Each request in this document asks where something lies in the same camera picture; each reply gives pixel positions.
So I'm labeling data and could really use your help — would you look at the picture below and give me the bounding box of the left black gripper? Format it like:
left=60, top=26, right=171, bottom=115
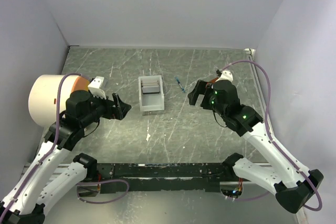
left=80, top=89, right=131, bottom=126

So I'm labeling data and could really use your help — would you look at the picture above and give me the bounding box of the white card tray box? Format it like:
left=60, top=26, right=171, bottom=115
left=138, top=75, right=165, bottom=112

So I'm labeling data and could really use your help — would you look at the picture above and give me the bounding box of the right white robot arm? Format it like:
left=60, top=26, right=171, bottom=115
left=187, top=80, right=324, bottom=214

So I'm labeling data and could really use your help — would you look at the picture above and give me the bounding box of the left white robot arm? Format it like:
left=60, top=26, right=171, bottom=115
left=1, top=90, right=131, bottom=223

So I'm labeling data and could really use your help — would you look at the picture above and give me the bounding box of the blue pen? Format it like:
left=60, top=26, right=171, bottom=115
left=175, top=77, right=186, bottom=93

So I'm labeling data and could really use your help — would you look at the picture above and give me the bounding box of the white cylinder with orange lid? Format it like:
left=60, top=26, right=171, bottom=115
left=28, top=74, right=89, bottom=128

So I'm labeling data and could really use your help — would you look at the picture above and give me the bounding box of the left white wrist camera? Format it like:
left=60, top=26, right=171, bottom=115
left=88, top=76, right=107, bottom=100

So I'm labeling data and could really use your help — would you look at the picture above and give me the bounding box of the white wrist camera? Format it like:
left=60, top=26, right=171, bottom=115
left=216, top=70, right=233, bottom=82
left=88, top=76, right=107, bottom=100

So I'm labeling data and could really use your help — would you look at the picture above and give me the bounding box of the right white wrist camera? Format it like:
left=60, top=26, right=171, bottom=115
left=216, top=70, right=233, bottom=82

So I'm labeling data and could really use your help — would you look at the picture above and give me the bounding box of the white corner bracket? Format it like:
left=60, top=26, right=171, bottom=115
left=244, top=48, right=256, bottom=57

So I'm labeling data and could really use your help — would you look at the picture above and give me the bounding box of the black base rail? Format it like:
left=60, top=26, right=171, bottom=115
left=76, top=162, right=247, bottom=195

